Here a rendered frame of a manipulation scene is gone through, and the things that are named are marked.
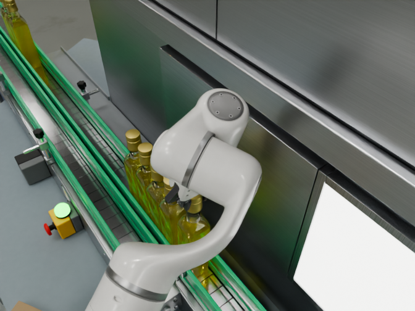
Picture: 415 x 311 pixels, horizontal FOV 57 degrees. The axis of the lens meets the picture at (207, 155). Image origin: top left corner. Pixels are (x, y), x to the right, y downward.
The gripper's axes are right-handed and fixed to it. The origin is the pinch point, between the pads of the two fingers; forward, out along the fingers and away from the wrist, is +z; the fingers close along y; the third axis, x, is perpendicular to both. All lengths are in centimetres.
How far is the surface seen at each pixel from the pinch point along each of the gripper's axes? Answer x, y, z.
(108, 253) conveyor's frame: -7.2, 15.7, 32.5
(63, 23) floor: -289, -68, 212
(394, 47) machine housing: 8.7, -14.8, -41.0
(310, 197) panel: 14.1, -11.9, -13.6
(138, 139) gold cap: -20.9, 0.6, 8.1
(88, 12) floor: -298, -98, 214
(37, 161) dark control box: -53, 20, 51
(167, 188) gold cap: -5.2, 2.5, 3.7
